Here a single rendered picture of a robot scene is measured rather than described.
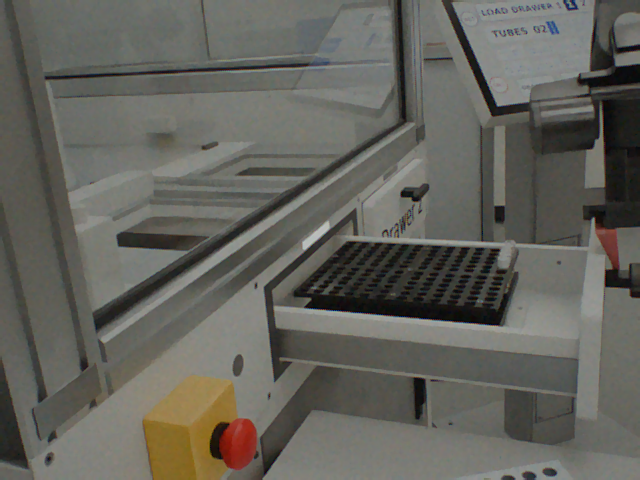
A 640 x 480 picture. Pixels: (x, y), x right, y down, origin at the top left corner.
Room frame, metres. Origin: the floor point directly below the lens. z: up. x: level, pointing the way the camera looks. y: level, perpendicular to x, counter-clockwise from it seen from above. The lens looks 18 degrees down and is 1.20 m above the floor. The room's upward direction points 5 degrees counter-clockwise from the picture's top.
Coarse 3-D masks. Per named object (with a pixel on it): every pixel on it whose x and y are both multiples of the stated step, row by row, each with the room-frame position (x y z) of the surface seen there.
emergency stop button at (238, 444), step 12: (240, 420) 0.48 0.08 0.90; (228, 432) 0.47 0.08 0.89; (240, 432) 0.47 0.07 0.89; (252, 432) 0.48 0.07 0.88; (228, 444) 0.47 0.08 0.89; (240, 444) 0.47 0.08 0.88; (252, 444) 0.48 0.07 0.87; (228, 456) 0.46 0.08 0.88; (240, 456) 0.46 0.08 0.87; (252, 456) 0.48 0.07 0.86; (240, 468) 0.47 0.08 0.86
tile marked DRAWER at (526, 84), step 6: (522, 78) 1.48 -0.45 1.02; (528, 78) 1.48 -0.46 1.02; (534, 78) 1.49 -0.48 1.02; (540, 78) 1.49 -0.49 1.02; (546, 78) 1.49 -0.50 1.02; (552, 78) 1.50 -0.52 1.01; (522, 84) 1.47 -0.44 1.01; (528, 84) 1.47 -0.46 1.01; (534, 84) 1.48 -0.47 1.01; (522, 90) 1.46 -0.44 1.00; (528, 90) 1.46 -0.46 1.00; (528, 96) 1.45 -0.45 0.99
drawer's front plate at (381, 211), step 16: (416, 160) 1.21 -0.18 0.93; (400, 176) 1.10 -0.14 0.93; (416, 176) 1.17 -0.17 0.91; (384, 192) 1.01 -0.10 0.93; (368, 208) 0.96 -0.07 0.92; (384, 208) 1.00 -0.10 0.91; (400, 208) 1.08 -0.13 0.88; (416, 208) 1.17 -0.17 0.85; (368, 224) 0.96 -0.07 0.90; (384, 224) 1.00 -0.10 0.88; (416, 224) 1.16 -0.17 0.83
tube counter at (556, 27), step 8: (584, 16) 1.64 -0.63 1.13; (592, 16) 1.64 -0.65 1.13; (536, 24) 1.59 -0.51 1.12; (544, 24) 1.60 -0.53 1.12; (552, 24) 1.60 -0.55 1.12; (560, 24) 1.61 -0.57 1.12; (568, 24) 1.61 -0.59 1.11; (576, 24) 1.62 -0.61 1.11; (584, 24) 1.62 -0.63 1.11; (592, 24) 1.63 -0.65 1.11; (536, 32) 1.58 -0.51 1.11; (544, 32) 1.58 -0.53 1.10; (552, 32) 1.59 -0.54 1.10; (560, 32) 1.59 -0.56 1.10; (568, 32) 1.60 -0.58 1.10; (576, 32) 1.60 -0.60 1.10; (584, 32) 1.61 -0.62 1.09
